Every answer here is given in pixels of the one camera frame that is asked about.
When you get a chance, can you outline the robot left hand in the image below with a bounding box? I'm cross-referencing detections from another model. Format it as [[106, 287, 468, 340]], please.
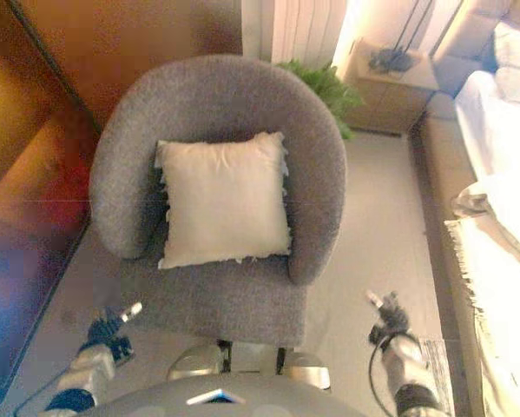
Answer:
[[85, 301, 143, 344]]

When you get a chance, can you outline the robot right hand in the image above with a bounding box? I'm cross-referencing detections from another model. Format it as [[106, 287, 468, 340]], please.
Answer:
[[365, 289, 412, 338]]

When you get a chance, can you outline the cream fringed cushion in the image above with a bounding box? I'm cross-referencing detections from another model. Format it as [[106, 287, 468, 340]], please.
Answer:
[[154, 130, 293, 270]]

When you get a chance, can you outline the grey patterned rug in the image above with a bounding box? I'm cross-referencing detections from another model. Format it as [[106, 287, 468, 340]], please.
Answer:
[[419, 338, 456, 417]]

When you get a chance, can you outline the grey robot torso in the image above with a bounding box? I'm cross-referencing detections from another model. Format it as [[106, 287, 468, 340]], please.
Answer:
[[79, 374, 373, 417]]

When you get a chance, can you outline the silver robot left leg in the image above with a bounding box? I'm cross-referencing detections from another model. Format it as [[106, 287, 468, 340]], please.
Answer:
[[168, 341, 234, 381]]

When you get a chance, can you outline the silver robot leg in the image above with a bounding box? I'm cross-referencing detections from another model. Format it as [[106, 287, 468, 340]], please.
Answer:
[[168, 341, 234, 381], [276, 347, 332, 390]]

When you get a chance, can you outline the silver robot right leg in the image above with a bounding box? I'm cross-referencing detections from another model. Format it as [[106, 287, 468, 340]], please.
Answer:
[[276, 347, 332, 390]]

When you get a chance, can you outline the cream fringed blanket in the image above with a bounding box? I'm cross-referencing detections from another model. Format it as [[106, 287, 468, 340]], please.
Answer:
[[444, 216, 520, 417]]

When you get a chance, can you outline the white duvet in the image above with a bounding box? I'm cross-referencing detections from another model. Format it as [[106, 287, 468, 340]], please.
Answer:
[[452, 69, 520, 275]]

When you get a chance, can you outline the glossy brown wardrobe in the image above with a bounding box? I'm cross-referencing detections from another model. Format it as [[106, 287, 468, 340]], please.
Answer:
[[0, 0, 102, 417]]

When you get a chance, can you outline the beige nightstand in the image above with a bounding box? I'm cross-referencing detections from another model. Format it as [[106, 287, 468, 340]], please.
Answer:
[[344, 41, 441, 134]]

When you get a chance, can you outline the green plant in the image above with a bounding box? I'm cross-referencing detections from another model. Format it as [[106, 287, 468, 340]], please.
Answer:
[[276, 59, 365, 142]]

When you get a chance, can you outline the grey fabric armchair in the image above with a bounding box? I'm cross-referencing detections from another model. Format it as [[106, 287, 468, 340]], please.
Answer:
[[88, 55, 348, 353]]

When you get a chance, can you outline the white radiator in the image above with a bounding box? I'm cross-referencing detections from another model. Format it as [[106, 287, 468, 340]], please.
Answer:
[[241, 0, 347, 66]]

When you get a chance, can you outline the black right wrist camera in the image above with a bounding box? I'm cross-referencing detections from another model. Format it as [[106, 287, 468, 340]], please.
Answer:
[[367, 325, 389, 348]]

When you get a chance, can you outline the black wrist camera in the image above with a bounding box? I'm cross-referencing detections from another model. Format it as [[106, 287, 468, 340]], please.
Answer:
[[109, 336, 135, 361], [367, 325, 389, 348]]

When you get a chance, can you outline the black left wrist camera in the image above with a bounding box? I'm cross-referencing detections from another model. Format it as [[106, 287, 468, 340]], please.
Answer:
[[109, 336, 135, 361]]

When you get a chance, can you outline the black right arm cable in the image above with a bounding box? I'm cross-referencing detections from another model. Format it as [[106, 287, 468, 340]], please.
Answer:
[[369, 332, 402, 416]]

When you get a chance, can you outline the beige upholstered bed frame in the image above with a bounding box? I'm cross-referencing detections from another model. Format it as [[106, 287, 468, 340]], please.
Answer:
[[409, 0, 520, 417]]

